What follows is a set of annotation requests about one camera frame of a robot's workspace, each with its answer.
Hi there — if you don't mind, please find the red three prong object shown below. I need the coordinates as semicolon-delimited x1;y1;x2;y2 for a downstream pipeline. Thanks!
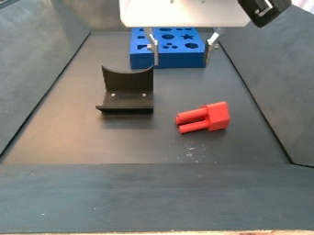
174;101;231;134

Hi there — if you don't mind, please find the black curved fixture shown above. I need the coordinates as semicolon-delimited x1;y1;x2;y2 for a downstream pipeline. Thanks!
96;67;154;113

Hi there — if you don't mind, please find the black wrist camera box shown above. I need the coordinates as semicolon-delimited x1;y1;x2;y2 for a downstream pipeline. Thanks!
236;0;291;28

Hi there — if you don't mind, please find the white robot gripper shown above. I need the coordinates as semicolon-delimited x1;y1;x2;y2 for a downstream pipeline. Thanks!
118;0;249;65

